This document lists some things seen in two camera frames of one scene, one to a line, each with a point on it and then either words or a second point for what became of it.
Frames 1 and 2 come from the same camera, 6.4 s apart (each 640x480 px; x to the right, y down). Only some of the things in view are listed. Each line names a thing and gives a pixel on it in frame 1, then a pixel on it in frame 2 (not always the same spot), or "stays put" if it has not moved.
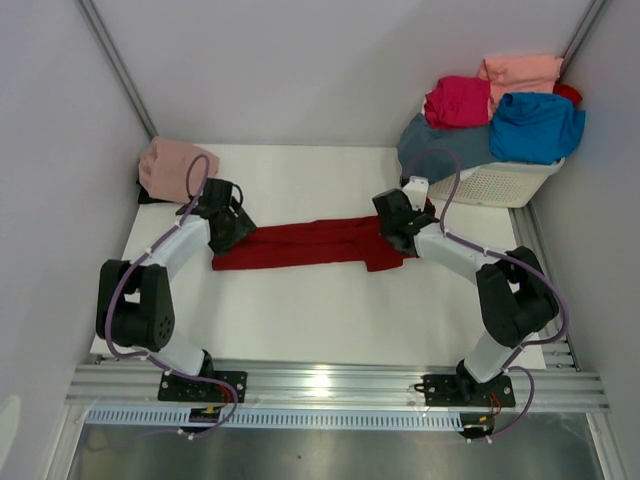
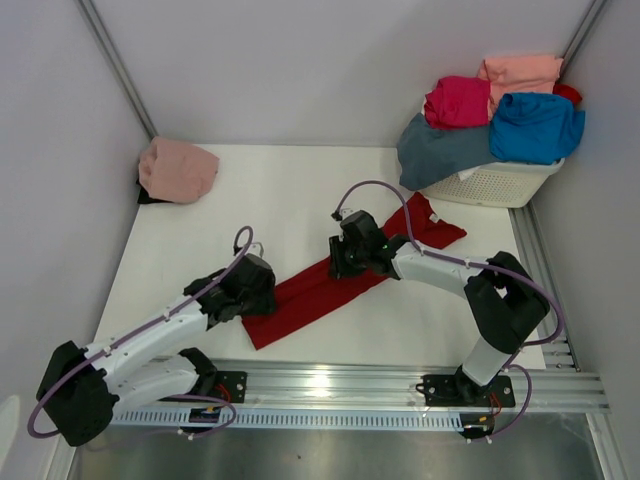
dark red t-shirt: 339,243 -> 307,291
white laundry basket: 505,185 stays put
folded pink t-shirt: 173,170 stays put
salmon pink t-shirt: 519,74 stays put
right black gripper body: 428,210 -> 348,260
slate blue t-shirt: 442,153 stays put
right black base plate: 447,390 stays put
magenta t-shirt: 458,102 stays put
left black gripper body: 237,225 -> 260,302
